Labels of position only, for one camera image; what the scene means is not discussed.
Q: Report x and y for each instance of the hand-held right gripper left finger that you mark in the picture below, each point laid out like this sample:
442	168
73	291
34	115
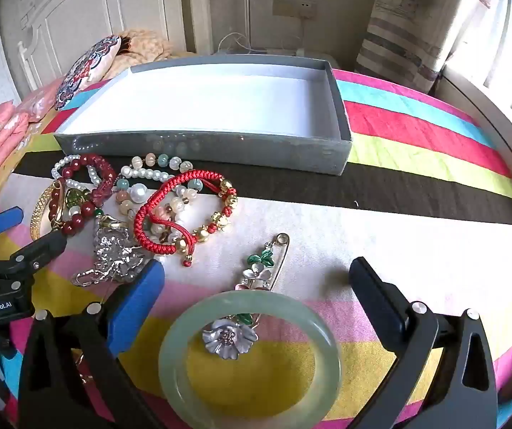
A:
133	308

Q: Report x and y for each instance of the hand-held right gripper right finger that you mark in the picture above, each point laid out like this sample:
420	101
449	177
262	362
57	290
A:
379	299

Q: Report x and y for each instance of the gold bangle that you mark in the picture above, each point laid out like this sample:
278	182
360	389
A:
37	214

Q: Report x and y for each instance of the green and gold pendant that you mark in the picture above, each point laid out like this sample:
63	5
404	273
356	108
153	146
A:
76	197

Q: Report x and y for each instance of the silver brooch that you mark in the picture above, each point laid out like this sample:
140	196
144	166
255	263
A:
113	250

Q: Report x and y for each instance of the pale green jade bangle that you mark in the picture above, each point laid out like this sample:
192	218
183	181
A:
171	357

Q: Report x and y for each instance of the gold ornament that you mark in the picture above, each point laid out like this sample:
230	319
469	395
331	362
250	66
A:
112	222

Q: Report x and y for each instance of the grey cardboard tray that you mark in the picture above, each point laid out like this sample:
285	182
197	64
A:
202	98

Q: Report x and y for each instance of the striped colourful bedsheet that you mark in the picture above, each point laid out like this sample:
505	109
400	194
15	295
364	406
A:
417	214

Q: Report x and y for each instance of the patterned round cushion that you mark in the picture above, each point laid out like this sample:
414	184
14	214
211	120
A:
86	71

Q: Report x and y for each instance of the orange fluffy blanket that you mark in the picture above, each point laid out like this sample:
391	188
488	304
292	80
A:
148	47

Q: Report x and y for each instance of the white wooden headboard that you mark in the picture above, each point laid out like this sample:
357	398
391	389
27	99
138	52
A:
81	4

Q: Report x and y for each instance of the white power strip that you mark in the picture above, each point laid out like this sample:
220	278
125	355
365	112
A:
314	53

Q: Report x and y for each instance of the striped beige curtain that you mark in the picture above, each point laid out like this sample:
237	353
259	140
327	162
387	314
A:
399	31

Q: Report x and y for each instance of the wall socket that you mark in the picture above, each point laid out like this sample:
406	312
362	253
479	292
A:
294	7

